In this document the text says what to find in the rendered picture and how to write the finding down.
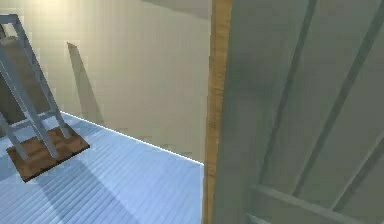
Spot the grey panelled room door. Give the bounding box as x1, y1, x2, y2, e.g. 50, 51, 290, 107
201, 0, 384, 224

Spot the grey frame stand wooden base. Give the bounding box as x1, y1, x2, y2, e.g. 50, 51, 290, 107
0, 13, 91, 183

